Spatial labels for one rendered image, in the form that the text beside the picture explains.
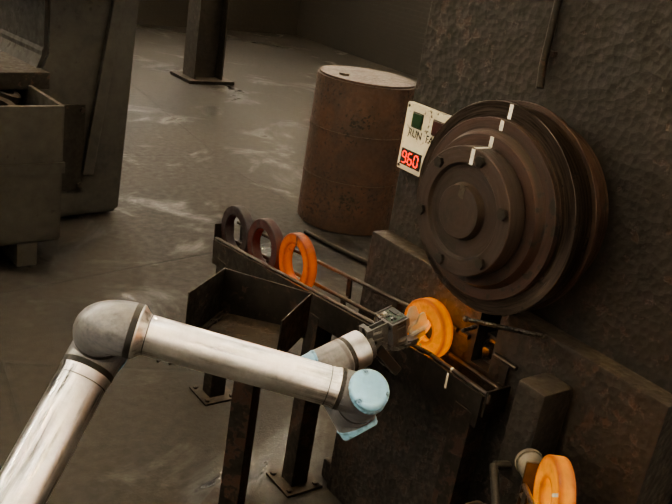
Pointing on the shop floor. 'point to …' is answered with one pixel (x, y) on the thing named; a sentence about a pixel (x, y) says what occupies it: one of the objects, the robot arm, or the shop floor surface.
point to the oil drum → (353, 149)
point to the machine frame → (561, 358)
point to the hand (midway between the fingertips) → (428, 321)
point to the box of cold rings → (30, 172)
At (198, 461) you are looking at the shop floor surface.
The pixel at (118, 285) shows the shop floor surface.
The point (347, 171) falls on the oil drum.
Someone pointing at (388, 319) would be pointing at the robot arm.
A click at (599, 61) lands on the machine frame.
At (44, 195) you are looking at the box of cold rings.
